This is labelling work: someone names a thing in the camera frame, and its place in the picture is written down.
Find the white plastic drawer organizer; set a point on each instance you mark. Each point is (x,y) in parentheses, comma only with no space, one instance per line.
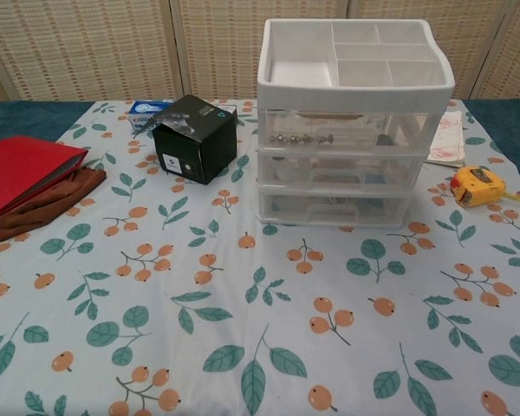
(355,93)

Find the black cardboard box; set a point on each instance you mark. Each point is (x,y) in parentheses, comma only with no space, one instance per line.
(208,151)

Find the floral print tablecloth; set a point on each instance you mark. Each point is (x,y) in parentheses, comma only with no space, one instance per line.
(242,303)

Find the blue toothpaste box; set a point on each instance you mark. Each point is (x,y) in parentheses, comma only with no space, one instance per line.
(143,113)

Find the brown cloth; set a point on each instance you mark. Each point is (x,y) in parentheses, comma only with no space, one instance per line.
(69,190)

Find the spiral notepad with red drawings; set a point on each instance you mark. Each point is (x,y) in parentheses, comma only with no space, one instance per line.
(448,138)

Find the yellow tape measure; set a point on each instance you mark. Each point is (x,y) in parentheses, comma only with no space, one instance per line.
(476,184)

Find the woven folding screen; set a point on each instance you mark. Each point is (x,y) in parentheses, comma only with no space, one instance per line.
(112,43)

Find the red spiral notebook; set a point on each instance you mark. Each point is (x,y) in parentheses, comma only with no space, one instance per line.
(21,173)

